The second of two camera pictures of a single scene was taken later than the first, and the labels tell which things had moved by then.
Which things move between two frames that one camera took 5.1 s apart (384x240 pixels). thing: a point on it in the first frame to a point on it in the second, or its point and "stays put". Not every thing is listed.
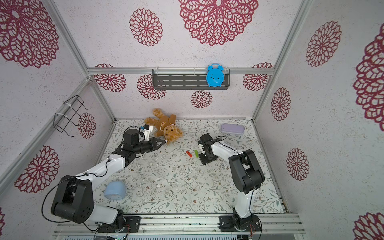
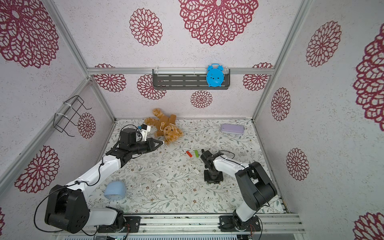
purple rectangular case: x=232 y=128 stays put
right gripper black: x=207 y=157 to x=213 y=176
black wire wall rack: x=60 y=121 stays put
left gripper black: x=154 y=144 stays put
